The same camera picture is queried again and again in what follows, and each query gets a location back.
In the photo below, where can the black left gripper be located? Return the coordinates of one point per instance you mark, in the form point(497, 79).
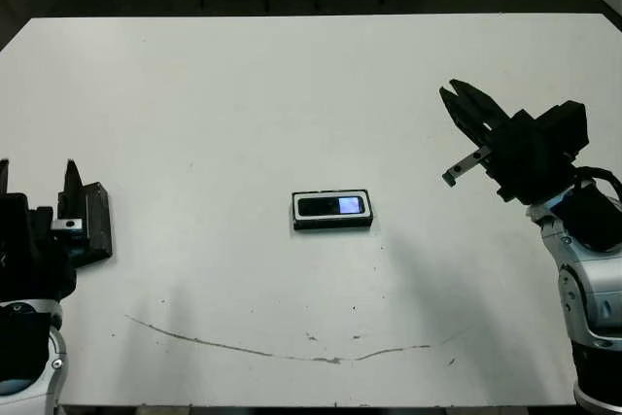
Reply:
point(34, 259)

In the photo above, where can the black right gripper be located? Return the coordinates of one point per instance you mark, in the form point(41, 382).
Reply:
point(525, 162)

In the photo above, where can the black phone-like camera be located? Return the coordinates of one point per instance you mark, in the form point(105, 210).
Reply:
point(316, 206)

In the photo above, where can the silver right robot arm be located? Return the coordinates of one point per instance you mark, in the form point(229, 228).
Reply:
point(597, 288)

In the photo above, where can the black box with white lining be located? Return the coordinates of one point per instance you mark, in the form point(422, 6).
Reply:
point(330, 224)

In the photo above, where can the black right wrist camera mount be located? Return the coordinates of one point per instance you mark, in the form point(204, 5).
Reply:
point(566, 128)

